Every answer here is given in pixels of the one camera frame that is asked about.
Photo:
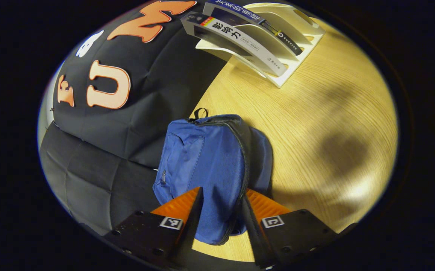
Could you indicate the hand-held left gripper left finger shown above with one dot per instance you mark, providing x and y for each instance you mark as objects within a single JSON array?
[{"x": 193, "y": 222}]

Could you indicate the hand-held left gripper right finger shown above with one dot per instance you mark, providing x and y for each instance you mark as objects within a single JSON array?
[{"x": 256, "y": 233}]

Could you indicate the blue schoolbag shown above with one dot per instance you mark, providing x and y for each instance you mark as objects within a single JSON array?
[{"x": 209, "y": 162}]

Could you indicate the white spine book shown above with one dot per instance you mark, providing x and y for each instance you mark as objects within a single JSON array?
[{"x": 240, "y": 41}]

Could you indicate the white bookshelf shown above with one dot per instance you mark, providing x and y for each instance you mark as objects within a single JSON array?
[{"x": 300, "y": 37}]

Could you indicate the dark blue spine book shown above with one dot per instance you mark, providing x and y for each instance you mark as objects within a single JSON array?
[{"x": 255, "y": 22}]

